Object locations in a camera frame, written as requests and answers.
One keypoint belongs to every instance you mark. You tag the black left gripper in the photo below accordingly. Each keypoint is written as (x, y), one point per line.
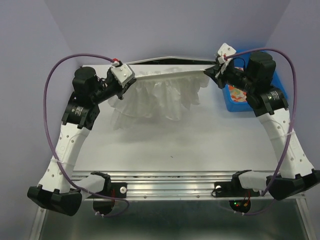
(121, 89)

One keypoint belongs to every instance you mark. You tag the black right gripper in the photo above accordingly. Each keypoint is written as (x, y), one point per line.
(221, 78)

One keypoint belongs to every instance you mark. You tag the white ruffled skirt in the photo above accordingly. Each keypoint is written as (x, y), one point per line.
(162, 92)

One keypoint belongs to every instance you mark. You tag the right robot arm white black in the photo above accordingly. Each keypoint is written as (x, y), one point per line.
(294, 172)

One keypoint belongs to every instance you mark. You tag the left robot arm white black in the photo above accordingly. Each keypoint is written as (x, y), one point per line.
(55, 190)

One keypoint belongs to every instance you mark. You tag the blue plastic bin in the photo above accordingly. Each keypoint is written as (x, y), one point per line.
(244, 107)

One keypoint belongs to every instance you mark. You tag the orange floral patterned skirt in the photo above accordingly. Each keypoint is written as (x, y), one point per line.
(237, 95)

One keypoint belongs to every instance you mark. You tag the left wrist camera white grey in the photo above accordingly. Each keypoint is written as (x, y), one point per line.
(123, 74)

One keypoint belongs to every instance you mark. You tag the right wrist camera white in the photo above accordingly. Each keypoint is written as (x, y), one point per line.
(224, 52)

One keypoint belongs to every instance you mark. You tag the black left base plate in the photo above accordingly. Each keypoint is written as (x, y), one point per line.
(115, 190)

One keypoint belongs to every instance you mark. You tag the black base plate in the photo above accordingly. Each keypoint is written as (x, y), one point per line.
(115, 190)
(226, 189)

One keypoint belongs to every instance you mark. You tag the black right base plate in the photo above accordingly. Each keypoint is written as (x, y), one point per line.
(226, 189)

